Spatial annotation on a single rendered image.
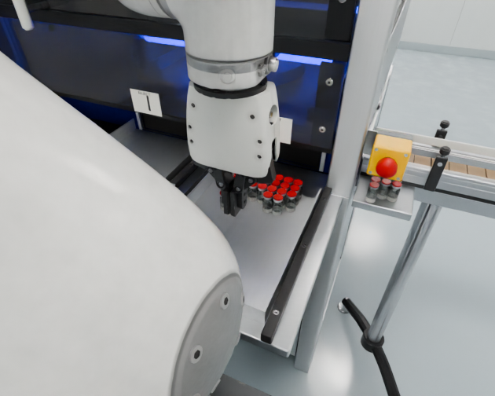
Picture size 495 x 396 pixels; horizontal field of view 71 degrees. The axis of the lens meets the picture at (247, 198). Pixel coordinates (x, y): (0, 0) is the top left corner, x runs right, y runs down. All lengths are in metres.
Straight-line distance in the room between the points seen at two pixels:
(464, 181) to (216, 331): 0.80
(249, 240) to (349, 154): 0.28
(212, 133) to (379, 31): 0.39
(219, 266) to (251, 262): 0.50
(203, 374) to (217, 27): 0.25
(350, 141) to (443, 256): 1.44
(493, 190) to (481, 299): 1.12
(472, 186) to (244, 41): 0.71
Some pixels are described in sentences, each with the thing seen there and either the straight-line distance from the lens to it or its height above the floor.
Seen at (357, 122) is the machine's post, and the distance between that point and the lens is 0.74.
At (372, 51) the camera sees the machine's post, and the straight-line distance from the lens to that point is 0.69.
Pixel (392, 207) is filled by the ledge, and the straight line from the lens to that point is 0.84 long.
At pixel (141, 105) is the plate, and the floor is 1.01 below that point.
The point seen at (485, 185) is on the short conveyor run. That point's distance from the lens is 0.93.
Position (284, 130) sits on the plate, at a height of 1.02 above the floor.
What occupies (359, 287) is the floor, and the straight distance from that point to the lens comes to 1.81.
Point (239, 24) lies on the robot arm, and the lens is 0.32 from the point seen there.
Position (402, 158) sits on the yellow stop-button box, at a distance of 0.76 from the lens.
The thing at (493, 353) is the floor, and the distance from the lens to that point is 1.85.
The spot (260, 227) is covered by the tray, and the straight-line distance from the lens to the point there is 0.73.
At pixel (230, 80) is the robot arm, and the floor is 1.27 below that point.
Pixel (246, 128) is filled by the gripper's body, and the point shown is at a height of 1.22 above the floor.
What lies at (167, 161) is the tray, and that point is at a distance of 0.95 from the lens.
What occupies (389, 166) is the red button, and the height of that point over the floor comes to 1.01.
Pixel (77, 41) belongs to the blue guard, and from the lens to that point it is 1.02.
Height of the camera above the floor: 1.39
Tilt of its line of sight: 39 degrees down
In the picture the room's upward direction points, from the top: straight up
